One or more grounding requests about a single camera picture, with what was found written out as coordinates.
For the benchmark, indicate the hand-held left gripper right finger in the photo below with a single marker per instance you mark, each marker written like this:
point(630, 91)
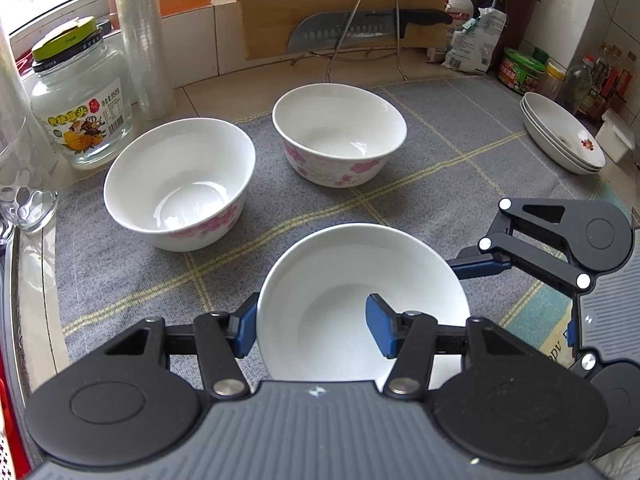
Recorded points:
point(382, 325)

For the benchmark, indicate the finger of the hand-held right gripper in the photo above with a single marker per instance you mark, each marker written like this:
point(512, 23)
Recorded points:
point(475, 266)

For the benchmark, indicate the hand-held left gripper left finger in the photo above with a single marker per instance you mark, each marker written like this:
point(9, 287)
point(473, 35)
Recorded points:
point(245, 330)

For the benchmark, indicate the white bowl pink flowers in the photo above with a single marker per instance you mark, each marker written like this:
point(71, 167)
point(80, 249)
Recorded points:
point(175, 175)
point(340, 120)
point(320, 270)

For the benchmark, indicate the white plate with fruit print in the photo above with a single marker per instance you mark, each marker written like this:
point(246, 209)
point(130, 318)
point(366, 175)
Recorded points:
point(550, 154)
point(550, 146)

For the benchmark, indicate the stained white plate fruit print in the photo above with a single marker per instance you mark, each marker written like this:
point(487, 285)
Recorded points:
point(565, 125)

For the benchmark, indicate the grey teal checked dish mat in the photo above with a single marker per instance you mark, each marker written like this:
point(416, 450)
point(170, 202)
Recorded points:
point(450, 160)

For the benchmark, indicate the white plastic container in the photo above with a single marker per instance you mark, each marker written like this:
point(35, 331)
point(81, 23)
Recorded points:
point(615, 137)

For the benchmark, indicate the green lidded sauce jar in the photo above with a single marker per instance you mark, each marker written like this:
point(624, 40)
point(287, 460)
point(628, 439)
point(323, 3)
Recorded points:
point(520, 72)

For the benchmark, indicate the yellow lidded spice jar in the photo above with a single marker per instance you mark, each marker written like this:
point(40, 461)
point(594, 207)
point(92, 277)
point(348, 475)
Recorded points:
point(552, 82)

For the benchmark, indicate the clear oil bottle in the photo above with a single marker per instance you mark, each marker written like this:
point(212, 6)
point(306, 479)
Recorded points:
point(575, 90)

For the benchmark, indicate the dark condiment bottle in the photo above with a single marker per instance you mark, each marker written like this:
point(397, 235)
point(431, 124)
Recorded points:
point(597, 85)

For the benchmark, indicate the white printed plastic bag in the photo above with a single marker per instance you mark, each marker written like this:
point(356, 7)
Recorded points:
point(475, 45)

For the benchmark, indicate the teal bag clip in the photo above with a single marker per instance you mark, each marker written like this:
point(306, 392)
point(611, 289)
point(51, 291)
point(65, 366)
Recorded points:
point(470, 22)

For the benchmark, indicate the clear glass mug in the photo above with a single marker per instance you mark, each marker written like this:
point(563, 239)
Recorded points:
point(30, 195)

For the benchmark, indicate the dark wooden knife block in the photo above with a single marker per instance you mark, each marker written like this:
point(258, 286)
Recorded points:
point(522, 15)

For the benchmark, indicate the white red food bag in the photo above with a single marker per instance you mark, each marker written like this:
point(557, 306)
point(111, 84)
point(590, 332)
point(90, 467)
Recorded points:
point(457, 7)

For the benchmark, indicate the glass jar with green lid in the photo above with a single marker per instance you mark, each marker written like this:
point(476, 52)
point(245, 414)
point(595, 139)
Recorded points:
point(80, 110)

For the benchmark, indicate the tall stack of clear cups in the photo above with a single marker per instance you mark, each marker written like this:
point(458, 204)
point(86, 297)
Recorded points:
point(142, 50)

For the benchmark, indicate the bamboo cutting board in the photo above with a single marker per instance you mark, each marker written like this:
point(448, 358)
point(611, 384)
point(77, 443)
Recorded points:
point(300, 0)

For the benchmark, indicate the clear plastic wrap roll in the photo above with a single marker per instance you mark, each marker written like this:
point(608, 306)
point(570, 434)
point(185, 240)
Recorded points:
point(12, 85)

